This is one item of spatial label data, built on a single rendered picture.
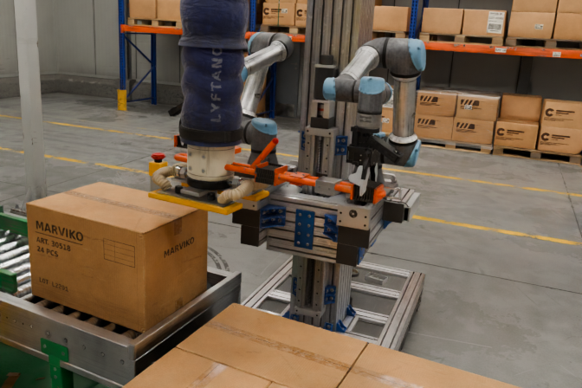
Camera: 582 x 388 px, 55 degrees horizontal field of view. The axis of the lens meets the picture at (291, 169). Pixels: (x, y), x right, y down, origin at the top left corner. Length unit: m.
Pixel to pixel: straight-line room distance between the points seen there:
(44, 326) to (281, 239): 1.03
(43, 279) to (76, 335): 0.37
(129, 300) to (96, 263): 0.19
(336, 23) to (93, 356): 1.65
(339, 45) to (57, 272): 1.52
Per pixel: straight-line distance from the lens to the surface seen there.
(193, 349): 2.13
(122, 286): 2.21
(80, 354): 2.27
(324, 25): 2.56
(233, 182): 1.99
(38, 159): 5.30
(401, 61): 2.14
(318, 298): 2.74
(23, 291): 2.68
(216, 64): 1.89
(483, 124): 8.91
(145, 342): 2.09
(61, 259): 2.40
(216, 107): 1.91
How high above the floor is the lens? 1.67
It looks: 14 degrees down
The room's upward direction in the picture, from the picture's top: 3 degrees clockwise
